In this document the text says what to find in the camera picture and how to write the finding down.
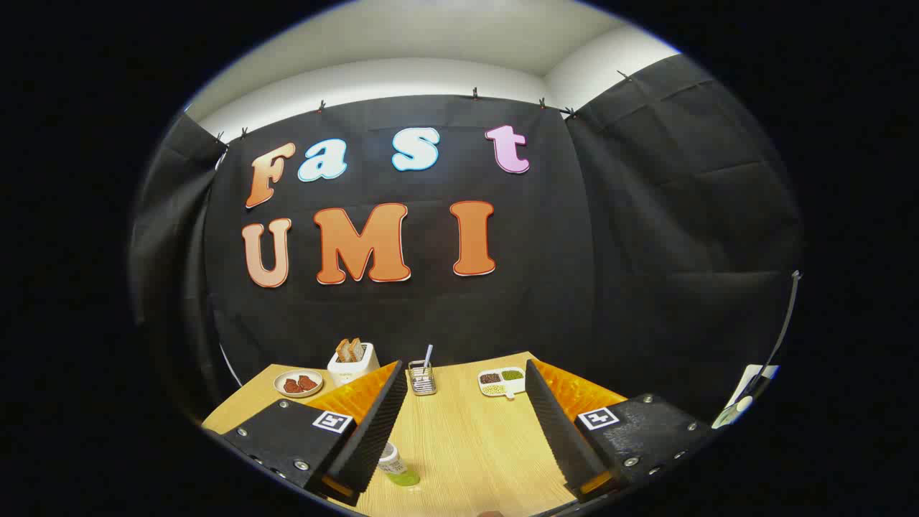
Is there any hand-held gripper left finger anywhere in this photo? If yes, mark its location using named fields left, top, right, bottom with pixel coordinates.
left=203, top=360, right=409, bottom=507

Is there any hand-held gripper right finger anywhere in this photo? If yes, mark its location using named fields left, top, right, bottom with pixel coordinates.
left=524, top=358, right=715, bottom=503

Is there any clear plastic juice bottle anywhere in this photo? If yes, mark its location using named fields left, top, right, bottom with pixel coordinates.
left=376, top=442, right=422, bottom=488

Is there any white toaster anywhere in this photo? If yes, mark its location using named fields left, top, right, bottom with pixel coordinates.
left=327, top=343, right=380, bottom=387

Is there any white divided bean dish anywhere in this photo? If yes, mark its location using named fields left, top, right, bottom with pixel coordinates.
left=478, top=367, right=527, bottom=400

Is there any wooden table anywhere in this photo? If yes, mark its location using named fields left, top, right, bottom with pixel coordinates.
left=203, top=350, right=633, bottom=517

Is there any white oval plate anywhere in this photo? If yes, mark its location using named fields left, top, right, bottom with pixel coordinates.
left=274, top=369, right=325, bottom=398

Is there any metal wire holder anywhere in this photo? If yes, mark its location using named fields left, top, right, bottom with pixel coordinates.
left=408, top=360, right=437, bottom=396

